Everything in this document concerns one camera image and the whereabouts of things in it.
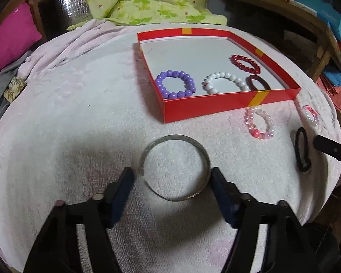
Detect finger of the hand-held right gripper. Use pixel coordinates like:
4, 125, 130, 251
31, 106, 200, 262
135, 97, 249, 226
313, 134, 341, 165

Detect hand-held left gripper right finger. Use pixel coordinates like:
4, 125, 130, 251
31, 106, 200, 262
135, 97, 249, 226
212, 167, 319, 273

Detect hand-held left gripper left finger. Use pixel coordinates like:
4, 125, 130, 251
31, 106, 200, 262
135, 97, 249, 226
23, 167, 135, 273

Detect black hair tie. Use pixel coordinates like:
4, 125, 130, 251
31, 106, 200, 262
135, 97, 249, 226
295, 127, 312, 173

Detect small pink white bead bracelet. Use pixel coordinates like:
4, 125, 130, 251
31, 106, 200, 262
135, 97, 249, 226
302, 105, 320, 127

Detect pink clear bead bracelet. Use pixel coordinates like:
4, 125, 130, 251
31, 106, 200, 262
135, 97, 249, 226
244, 106, 274, 140

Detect silver metal bangle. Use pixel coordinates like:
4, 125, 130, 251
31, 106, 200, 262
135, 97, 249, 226
138, 134, 211, 202

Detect dark red ring bangle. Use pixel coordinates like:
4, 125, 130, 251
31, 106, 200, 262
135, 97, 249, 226
246, 75, 272, 92

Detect purple bead bracelet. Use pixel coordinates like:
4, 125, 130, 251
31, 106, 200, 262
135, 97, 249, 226
155, 70, 196, 99

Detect red bead bracelet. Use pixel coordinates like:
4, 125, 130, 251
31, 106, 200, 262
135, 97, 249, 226
230, 54, 262, 75

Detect red shallow cardboard box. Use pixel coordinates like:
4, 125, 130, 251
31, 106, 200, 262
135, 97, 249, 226
137, 28, 302, 124

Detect red paper bags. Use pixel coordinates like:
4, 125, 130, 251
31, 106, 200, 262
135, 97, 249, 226
318, 71, 341, 114

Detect wooden shelf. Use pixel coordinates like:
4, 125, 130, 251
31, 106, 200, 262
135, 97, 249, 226
213, 0, 341, 81

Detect blue cardboard box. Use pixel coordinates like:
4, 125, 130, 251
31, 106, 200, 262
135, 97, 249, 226
294, 0, 341, 43

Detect small patterned cloth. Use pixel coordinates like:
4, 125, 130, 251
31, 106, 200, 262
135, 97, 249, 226
3, 76, 27, 101

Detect magenta pillow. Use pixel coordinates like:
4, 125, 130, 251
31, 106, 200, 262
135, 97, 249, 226
0, 1, 43, 79

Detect green floral quilt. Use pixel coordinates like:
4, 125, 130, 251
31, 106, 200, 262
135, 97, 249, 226
67, 0, 228, 32

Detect wooden chair frame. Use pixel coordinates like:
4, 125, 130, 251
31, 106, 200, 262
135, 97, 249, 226
27, 0, 49, 43

